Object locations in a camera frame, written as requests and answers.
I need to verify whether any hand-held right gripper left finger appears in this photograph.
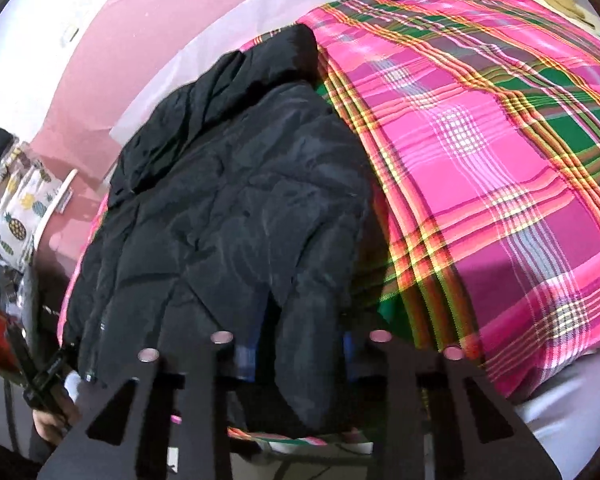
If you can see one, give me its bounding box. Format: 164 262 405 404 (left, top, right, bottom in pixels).
37 331 258 480

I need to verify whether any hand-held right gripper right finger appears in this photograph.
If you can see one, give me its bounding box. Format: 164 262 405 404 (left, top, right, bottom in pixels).
344 329 564 480

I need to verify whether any black puffer jacket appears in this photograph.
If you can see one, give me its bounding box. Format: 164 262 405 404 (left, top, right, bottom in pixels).
62 24 397 442

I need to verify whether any person's left hand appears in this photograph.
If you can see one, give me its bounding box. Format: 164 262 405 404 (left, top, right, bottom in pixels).
32 402 83 443

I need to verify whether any pineapple print cloth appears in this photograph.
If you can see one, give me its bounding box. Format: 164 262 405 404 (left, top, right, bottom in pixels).
0 142 76 272

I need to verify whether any pink green plaid blanket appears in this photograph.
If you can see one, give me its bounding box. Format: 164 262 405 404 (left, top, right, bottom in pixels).
60 0 600 448

